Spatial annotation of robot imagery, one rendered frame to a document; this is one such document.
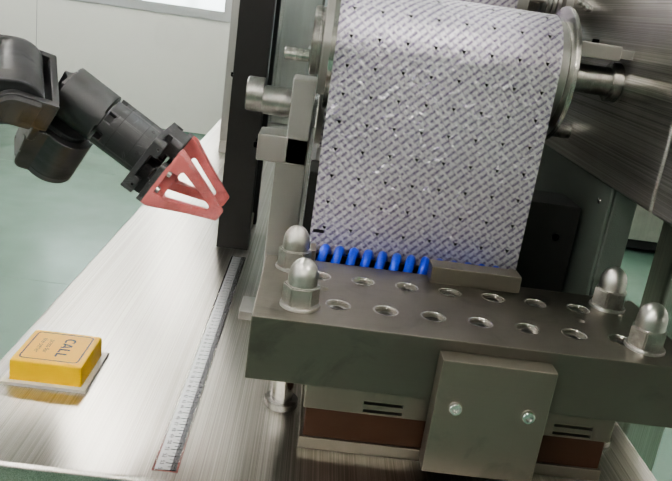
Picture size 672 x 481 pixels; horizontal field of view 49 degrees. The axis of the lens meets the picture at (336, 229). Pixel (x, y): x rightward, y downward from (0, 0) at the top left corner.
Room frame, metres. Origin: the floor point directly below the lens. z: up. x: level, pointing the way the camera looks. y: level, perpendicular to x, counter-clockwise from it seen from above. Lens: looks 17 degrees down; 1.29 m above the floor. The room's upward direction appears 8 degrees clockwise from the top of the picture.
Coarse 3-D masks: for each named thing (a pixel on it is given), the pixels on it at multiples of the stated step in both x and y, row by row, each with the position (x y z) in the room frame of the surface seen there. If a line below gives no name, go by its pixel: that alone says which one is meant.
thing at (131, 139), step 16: (112, 112) 0.74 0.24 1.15; (128, 112) 0.75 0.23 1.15; (112, 128) 0.74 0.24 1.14; (128, 128) 0.74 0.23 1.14; (144, 128) 0.75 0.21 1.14; (160, 128) 0.77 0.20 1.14; (96, 144) 0.75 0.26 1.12; (112, 144) 0.74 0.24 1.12; (128, 144) 0.74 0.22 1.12; (144, 144) 0.74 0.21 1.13; (160, 144) 0.72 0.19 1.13; (128, 160) 0.74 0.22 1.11; (144, 160) 0.72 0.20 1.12; (160, 160) 0.76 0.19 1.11; (128, 176) 0.72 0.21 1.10
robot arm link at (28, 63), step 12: (0, 36) 0.73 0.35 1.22; (12, 36) 0.73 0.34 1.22; (0, 48) 0.72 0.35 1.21; (12, 48) 0.72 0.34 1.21; (24, 48) 0.73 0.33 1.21; (36, 48) 0.75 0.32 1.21; (0, 60) 0.70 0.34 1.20; (12, 60) 0.70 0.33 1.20; (24, 60) 0.71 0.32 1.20; (36, 60) 0.73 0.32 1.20; (0, 72) 0.68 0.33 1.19; (12, 72) 0.69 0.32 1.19; (24, 72) 0.70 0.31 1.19; (36, 72) 0.72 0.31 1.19; (0, 84) 0.68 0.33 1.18; (12, 84) 0.69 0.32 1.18; (24, 84) 0.69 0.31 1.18; (36, 84) 0.70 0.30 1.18; (0, 120) 0.70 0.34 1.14
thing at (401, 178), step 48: (336, 96) 0.77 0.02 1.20; (336, 144) 0.78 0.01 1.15; (384, 144) 0.78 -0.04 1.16; (432, 144) 0.78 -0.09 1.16; (480, 144) 0.78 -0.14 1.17; (528, 144) 0.79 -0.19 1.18; (336, 192) 0.78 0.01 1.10; (384, 192) 0.78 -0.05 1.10; (432, 192) 0.78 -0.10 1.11; (480, 192) 0.78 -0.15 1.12; (528, 192) 0.79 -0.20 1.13; (336, 240) 0.78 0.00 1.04; (384, 240) 0.78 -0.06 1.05; (432, 240) 0.78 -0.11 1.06; (480, 240) 0.78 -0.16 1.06
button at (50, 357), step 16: (32, 336) 0.68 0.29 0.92; (48, 336) 0.68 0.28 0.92; (64, 336) 0.69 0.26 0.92; (80, 336) 0.69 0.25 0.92; (16, 352) 0.64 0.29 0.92; (32, 352) 0.65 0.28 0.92; (48, 352) 0.65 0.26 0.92; (64, 352) 0.66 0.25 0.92; (80, 352) 0.66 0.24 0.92; (96, 352) 0.68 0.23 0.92; (16, 368) 0.63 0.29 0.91; (32, 368) 0.63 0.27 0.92; (48, 368) 0.63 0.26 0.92; (64, 368) 0.63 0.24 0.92; (80, 368) 0.63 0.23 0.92; (64, 384) 0.63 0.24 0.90; (80, 384) 0.63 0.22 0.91
